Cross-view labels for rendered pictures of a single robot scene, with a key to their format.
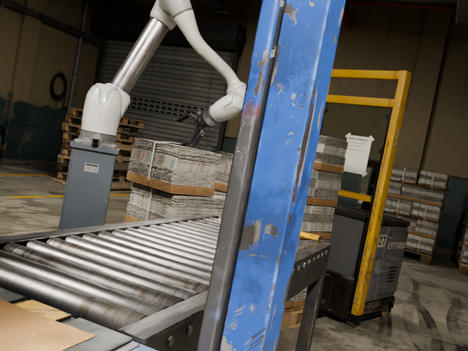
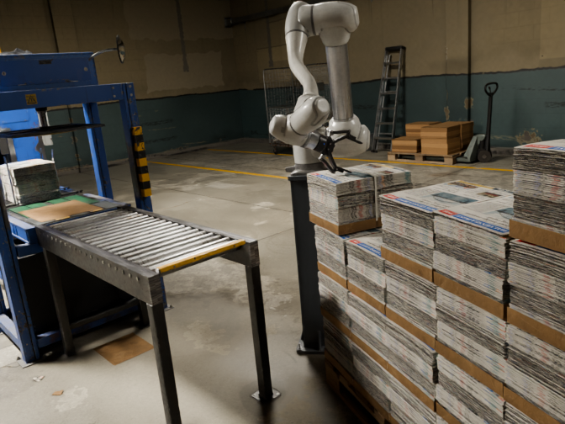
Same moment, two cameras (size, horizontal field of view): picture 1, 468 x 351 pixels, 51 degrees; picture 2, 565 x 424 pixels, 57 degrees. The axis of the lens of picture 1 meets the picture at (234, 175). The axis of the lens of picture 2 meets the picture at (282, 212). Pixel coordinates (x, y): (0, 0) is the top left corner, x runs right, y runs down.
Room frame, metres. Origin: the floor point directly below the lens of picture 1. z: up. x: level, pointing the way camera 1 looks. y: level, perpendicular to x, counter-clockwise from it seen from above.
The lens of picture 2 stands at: (3.25, -1.87, 1.49)
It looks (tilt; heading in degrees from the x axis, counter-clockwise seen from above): 14 degrees down; 116
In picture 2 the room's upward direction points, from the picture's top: 5 degrees counter-clockwise
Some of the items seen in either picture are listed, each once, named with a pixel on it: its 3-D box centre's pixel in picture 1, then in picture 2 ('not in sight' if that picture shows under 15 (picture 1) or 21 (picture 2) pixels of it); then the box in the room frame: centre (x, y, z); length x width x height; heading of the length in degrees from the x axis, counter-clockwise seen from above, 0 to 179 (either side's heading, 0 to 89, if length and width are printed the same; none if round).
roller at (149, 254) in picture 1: (154, 262); (116, 230); (1.25, 0.16, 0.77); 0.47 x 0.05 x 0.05; 67
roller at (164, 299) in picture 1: (87, 280); (97, 223); (1.01, 0.26, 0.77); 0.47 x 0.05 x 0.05; 67
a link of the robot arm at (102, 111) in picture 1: (102, 108); (309, 140); (2.22, 0.63, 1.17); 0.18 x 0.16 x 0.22; 12
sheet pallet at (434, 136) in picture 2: not in sight; (431, 141); (1.81, 6.83, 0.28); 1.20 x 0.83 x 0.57; 157
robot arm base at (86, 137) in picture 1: (97, 139); (306, 166); (2.19, 0.62, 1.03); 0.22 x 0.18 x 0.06; 13
